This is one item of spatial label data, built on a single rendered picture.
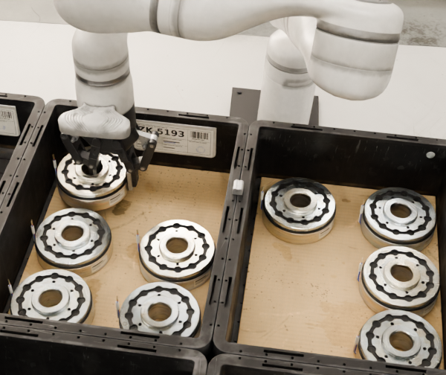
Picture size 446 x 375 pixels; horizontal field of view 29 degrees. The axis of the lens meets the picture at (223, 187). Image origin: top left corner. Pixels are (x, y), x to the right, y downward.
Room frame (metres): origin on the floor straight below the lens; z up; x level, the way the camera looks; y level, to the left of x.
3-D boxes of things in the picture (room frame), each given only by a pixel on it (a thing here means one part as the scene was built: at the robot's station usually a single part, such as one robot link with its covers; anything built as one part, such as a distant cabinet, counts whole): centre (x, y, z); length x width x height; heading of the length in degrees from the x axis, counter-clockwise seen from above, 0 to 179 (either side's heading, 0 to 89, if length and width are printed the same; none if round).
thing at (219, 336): (0.72, -0.16, 0.92); 0.40 x 0.30 x 0.02; 173
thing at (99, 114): (0.85, 0.16, 1.04); 0.11 x 0.09 x 0.06; 174
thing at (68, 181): (0.87, 0.19, 0.88); 0.10 x 0.10 x 0.01
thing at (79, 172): (0.87, 0.19, 0.88); 0.05 x 0.05 x 0.01
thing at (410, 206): (0.82, -0.25, 0.86); 0.05 x 0.05 x 0.01
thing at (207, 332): (0.75, 0.13, 0.92); 0.40 x 0.30 x 0.02; 173
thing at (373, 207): (0.82, -0.25, 0.86); 0.10 x 0.10 x 0.01
